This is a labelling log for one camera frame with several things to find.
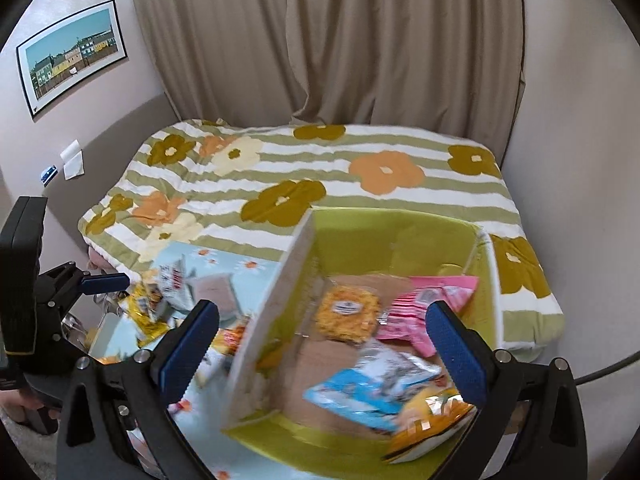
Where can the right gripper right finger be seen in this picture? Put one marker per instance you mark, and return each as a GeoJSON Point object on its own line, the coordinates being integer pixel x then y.
{"type": "Point", "coordinates": [551, 443]}

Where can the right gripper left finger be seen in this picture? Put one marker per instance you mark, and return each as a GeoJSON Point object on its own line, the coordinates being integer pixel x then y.
{"type": "Point", "coordinates": [105, 402]}

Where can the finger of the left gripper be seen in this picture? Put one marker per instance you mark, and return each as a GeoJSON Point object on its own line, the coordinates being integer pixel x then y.
{"type": "Point", "coordinates": [102, 283]}

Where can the orange chiffon cake packet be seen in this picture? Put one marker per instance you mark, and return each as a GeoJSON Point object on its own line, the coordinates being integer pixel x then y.
{"type": "Point", "coordinates": [221, 352]}

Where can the pink striped snack packet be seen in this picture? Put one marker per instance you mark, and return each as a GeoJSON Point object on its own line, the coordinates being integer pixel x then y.
{"type": "Point", "coordinates": [405, 320]}

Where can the Member's Mark waffle cookie pack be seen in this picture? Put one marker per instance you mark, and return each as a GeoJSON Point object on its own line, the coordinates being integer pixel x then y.
{"type": "Point", "coordinates": [348, 313]}

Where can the person's left hand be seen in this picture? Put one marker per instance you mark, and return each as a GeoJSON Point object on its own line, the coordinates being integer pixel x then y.
{"type": "Point", "coordinates": [27, 410]}

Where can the yellow snack packet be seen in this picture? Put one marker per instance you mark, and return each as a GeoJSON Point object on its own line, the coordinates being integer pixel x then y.
{"type": "Point", "coordinates": [146, 306]}

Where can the white red snack packet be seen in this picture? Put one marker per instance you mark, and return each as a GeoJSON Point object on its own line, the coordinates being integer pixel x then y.
{"type": "Point", "coordinates": [171, 281]}

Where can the yellow orange snack bag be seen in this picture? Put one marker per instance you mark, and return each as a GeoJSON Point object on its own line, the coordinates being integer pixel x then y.
{"type": "Point", "coordinates": [428, 420]}

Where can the blue daisy tablecloth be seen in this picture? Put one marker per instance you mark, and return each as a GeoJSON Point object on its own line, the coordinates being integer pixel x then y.
{"type": "Point", "coordinates": [240, 283]}

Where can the grey purple snack packet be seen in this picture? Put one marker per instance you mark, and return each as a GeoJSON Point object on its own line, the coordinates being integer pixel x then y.
{"type": "Point", "coordinates": [216, 288]}

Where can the green cardboard storage box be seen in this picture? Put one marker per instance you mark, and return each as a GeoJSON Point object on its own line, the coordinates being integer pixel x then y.
{"type": "Point", "coordinates": [282, 354]}

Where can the blue white snack bag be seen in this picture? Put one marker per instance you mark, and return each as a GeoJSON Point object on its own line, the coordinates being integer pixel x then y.
{"type": "Point", "coordinates": [373, 391]}

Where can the floral striped blanket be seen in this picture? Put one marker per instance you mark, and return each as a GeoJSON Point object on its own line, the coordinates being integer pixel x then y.
{"type": "Point", "coordinates": [227, 189]}

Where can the framed houses picture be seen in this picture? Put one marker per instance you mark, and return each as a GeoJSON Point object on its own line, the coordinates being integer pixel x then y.
{"type": "Point", "coordinates": [68, 52]}

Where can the beige curtain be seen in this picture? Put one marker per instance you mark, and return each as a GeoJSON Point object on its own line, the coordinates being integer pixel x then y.
{"type": "Point", "coordinates": [450, 66]}

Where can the white wall switch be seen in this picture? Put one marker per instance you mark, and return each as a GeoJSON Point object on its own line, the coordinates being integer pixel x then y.
{"type": "Point", "coordinates": [73, 161]}

